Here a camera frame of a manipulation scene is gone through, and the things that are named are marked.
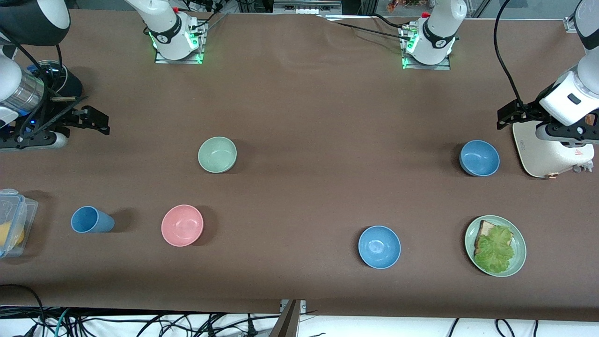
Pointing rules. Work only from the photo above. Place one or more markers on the white table edge clamp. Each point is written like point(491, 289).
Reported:
point(571, 24)

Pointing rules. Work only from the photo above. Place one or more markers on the brown bread slice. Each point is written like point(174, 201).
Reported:
point(590, 119)

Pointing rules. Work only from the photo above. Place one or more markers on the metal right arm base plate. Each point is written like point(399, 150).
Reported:
point(180, 61)

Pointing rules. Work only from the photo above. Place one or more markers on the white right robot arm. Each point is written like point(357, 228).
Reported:
point(161, 23)

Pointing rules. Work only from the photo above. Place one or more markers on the green lettuce leaf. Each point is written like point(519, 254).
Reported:
point(496, 250)

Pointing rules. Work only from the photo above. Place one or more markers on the pink bowl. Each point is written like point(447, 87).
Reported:
point(182, 225)

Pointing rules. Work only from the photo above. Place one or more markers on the toast slice with dark crust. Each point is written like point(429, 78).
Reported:
point(486, 228)

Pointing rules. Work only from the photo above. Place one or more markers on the cream white toaster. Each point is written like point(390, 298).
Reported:
point(547, 159)

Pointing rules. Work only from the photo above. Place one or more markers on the brown table cover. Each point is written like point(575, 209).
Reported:
point(299, 117)

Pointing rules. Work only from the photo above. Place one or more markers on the light green bowl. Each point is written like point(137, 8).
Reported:
point(217, 154)

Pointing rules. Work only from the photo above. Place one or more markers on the clear plastic food container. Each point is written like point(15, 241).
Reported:
point(28, 210)

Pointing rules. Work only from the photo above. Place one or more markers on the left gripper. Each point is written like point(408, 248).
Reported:
point(520, 110)

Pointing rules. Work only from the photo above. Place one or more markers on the blue bowl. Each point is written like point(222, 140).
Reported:
point(479, 159)
point(379, 247)

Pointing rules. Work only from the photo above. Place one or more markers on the grey power strip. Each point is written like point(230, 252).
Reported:
point(297, 7)

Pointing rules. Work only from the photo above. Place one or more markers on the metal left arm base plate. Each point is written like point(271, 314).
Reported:
point(428, 66)

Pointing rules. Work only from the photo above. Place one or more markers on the light green plate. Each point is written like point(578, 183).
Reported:
point(519, 248)

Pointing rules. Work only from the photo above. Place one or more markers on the yellow fruit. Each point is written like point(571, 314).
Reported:
point(11, 236)

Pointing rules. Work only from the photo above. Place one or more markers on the blue cup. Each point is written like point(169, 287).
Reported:
point(91, 220)

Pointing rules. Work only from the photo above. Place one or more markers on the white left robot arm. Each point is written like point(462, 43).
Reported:
point(440, 28)

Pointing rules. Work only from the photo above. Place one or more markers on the metal table bracket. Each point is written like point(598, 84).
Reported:
point(290, 323)

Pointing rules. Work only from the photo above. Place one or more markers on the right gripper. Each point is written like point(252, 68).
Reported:
point(64, 116)

